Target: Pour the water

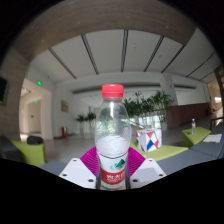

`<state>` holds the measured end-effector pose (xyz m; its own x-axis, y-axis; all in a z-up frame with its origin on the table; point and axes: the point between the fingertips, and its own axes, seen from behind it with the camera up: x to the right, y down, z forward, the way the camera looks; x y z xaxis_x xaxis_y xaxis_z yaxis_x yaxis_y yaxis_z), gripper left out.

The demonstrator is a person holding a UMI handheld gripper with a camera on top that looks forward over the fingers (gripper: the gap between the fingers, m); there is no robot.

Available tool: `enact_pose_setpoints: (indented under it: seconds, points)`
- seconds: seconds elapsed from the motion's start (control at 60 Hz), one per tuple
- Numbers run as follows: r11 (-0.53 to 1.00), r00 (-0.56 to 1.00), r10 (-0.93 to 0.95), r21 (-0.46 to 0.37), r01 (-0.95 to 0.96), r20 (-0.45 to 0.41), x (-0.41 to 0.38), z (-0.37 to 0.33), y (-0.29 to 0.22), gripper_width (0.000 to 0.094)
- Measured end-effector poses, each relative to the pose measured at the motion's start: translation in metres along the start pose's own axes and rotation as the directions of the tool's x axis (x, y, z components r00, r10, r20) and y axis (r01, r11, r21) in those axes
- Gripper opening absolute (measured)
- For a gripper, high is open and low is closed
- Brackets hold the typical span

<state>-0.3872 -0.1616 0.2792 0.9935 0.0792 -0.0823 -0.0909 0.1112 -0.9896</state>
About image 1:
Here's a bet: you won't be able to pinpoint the red floor cabinet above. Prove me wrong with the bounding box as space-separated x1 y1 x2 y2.
60 126 69 138

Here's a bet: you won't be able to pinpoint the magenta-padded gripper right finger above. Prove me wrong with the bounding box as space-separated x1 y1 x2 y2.
127 147 167 188

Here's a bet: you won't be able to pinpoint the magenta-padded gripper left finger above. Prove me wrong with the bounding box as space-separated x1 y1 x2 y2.
59 146 101 190

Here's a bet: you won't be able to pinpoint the group of potted plants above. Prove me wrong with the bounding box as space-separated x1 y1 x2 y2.
74 90 174 133

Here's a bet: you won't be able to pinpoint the dark grey ottoman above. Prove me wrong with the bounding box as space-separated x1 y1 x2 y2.
0 135 23 163

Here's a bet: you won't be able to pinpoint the small lime green table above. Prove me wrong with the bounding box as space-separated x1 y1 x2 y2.
181 126 212 149

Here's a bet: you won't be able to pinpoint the wall-mounted black screen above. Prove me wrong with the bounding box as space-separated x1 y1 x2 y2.
0 75 10 104

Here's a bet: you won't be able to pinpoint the yellow white leaflet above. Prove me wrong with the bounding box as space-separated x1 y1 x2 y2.
203 133 223 144

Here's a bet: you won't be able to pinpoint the black bag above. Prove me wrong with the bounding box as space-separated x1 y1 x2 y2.
26 135 45 146

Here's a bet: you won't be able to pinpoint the large lime green table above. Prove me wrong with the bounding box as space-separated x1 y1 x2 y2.
129 141 189 162

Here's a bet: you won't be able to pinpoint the clear red-capped water bottle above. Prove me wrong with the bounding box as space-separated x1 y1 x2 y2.
94 83 132 191

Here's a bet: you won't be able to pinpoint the lime green cube seat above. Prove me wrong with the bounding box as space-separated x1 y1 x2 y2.
10 139 47 167

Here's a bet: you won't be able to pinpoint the small clear water bottle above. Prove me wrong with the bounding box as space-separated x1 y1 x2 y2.
191 118 197 136

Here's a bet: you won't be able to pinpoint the framed wall picture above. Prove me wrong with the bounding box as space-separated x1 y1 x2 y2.
60 99 70 113

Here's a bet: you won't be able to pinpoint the white red blue geometric box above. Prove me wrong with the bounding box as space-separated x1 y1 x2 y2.
135 128 163 153

